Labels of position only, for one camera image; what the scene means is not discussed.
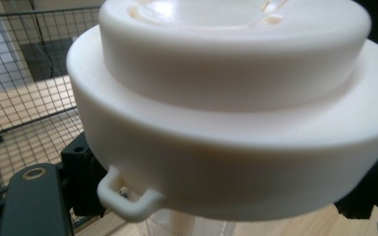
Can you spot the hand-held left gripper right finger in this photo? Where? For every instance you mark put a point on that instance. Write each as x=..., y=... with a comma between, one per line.
x=370, y=196

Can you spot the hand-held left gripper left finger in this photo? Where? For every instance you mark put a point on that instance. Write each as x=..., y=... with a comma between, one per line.
x=82, y=177

